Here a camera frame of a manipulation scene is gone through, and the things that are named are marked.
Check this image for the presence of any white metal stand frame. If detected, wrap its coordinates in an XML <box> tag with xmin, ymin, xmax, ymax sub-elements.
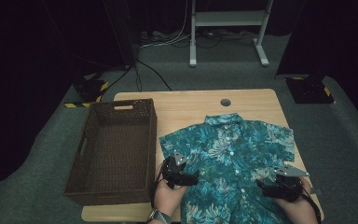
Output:
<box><xmin>188</xmin><ymin>0</ymin><xmax>274</xmax><ymax>68</ymax></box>

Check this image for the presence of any yellow black hazard tape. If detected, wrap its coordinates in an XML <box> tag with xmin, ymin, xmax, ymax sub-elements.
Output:
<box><xmin>63</xmin><ymin>94</ymin><xmax>104</xmax><ymax>109</ymax></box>

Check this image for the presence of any brown wicker basket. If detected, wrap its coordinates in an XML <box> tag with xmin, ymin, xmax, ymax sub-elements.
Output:
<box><xmin>62</xmin><ymin>98</ymin><xmax>158</xmax><ymax>207</ymax></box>

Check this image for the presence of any person's right hand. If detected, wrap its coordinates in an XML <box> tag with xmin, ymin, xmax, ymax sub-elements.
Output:
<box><xmin>273</xmin><ymin>176</ymin><xmax>321</xmax><ymax>224</ymax></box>

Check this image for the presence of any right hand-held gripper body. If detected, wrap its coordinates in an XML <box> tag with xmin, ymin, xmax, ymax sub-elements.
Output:
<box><xmin>273</xmin><ymin>164</ymin><xmax>310</xmax><ymax>203</ymax></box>

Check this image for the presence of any teal floral shirt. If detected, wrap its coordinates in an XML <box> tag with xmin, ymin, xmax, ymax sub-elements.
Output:
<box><xmin>158</xmin><ymin>112</ymin><xmax>296</xmax><ymax>224</ymax></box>

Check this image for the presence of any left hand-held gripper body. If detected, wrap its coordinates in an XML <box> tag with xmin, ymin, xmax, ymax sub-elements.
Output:
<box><xmin>161</xmin><ymin>149</ymin><xmax>188</xmax><ymax>189</ymax></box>

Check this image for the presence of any black upright column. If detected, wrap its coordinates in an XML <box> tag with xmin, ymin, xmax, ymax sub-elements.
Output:
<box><xmin>102</xmin><ymin>0</ymin><xmax>140</xmax><ymax>68</ymax></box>

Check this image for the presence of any person's left hand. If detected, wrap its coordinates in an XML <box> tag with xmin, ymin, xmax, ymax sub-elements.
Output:
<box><xmin>153</xmin><ymin>178</ymin><xmax>190</xmax><ymax>218</ymax></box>

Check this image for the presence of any black floor cable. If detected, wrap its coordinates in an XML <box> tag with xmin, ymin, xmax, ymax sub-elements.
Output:
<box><xmin>101</xmin><ymin>64</ymin><xmax>132</xmax><ymax>101</ymax></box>
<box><xmin>136</xmin><ymin>59</ymin><xmax>173</xmax><ymax>91</ymax></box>

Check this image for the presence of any black floor base plate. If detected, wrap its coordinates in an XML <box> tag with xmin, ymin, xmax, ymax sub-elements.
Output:
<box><xmin>73</xmin><ymin>77</ymin><xmax>110</xmax><ymax>103</ymax></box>
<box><xmin>284</xmin><ymin>76</ymin><xmax>336</xmax><ymax>105</ymax></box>

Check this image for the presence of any silver wristwatch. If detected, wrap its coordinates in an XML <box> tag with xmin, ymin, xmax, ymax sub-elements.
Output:
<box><xmin>146</xmin><ymin>207</ymin><xmax>173</xmax><ymax>224</ymax></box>

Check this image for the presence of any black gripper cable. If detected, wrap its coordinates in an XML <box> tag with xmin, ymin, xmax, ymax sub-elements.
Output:
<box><xmin>150</xmin><ymin>161</ymin><xmax>169</xmax><ymax>208</ymax></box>
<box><xmin>297</xmin><ymin>186</ymin><xmax>323</xmax><ymax>224</ymax></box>

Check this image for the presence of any bundle of dark cables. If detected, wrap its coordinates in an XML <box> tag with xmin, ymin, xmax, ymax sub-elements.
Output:
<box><xmin>195</xmin><ymin>29</ymin><xmax>256</xmax><ymax>49</ymax></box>

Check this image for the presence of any white cable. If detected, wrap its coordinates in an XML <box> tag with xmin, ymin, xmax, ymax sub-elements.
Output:
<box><xmin>139</xmin><ymin>0</ymin><xmax>194</xmax><ymax>49</ymax></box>

